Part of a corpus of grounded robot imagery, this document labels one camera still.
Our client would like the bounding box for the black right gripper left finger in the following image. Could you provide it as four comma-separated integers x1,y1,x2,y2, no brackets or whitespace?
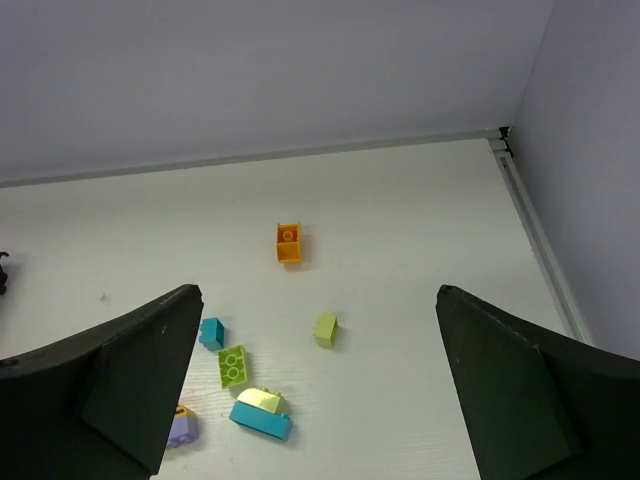
1,284,203,479

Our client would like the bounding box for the purple lego with striped top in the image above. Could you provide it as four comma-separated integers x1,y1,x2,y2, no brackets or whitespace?
166,404,199,449

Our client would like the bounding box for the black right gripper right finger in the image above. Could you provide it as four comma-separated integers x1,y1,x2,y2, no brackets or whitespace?
436,285,639,479

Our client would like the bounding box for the long teal lego brick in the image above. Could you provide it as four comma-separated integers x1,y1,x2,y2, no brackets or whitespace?
229,401,292,441

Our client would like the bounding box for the light green small lego brick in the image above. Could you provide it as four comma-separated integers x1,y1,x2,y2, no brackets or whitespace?
313,313,338,348

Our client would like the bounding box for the orange square lego brick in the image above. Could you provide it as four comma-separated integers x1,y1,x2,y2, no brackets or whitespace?
276,222,303,264

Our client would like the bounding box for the small teal lego brick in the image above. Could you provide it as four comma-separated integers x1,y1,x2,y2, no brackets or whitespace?
198,317,225,351

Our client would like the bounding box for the pale yellow sloped lego brick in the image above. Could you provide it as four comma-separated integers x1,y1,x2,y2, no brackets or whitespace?
237,387,284,414

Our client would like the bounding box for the green two-stud lego brick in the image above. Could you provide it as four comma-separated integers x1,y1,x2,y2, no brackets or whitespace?
218,345,248,389

